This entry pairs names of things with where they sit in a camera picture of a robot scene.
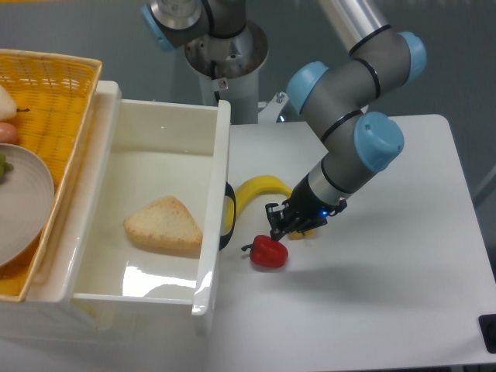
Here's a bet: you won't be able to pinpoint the yellow bell pepper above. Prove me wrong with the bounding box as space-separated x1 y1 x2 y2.
288 229 316 240

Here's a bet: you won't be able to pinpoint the red bell pepper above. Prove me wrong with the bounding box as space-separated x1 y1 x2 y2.
241 235 288 268

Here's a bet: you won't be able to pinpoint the pink sausage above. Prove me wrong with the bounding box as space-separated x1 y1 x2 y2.
0 122 19 145

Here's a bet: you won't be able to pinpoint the bread slice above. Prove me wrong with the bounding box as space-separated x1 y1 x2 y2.
123 196 203 258

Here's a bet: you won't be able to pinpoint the white pear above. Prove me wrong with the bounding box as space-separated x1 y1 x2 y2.
0 86 30 122

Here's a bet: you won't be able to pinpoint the yellow woven basket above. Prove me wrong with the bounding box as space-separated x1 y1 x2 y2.
1 49 102 303

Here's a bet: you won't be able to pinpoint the black corner device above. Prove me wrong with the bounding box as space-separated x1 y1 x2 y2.
478 314 496 354

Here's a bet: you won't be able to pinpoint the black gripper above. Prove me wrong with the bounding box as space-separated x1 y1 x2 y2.
265 174 347 241

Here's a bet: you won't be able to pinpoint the white drawer cabinet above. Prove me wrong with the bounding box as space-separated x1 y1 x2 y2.
1 81 122 341

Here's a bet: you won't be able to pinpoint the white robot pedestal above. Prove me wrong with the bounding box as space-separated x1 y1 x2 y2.
184 21 288 124

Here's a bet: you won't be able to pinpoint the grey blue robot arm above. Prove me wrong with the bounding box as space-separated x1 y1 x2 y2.
141 1 427 241

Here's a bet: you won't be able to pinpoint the grey ridged plate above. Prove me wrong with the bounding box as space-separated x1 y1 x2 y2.
1 144 54 265

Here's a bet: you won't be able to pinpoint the green grapes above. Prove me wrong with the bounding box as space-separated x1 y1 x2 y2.
0 153 14 181

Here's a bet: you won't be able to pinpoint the yellow banana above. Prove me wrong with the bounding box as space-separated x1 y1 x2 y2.
224 175 292 233

